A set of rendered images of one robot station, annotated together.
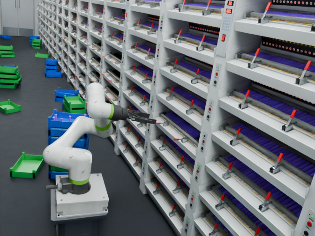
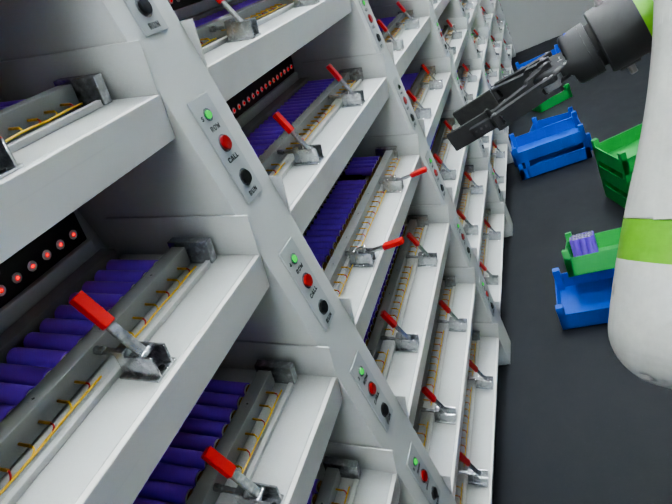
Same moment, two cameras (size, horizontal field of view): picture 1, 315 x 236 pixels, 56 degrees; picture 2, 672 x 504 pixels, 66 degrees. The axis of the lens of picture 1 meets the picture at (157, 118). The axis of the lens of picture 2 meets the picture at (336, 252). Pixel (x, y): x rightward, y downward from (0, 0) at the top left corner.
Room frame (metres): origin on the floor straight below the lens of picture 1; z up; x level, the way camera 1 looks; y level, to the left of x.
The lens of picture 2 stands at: (2.41, 0.58, 1.07)
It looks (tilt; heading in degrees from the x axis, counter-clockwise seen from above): 24 degrees down; 239
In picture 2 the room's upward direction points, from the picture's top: 29 degrees counter-clockwise
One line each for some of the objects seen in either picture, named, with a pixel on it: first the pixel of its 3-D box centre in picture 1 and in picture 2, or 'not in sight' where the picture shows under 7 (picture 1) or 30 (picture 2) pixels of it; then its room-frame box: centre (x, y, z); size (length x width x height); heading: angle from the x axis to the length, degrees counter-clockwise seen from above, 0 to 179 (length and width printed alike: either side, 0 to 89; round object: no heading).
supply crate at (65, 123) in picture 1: (70, 119); not in sight; (2.28, 0.71, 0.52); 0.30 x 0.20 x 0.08; 98
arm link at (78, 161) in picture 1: (78, 165); not in sight; (1.55, 0.43, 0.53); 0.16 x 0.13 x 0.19; 83
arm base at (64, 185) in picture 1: (69, 184); not in sight; (1.53, 0.47, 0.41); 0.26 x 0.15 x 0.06; 116
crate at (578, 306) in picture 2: not in sight; (612, 287); (1.25, -0.09, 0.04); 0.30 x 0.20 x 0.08; 118
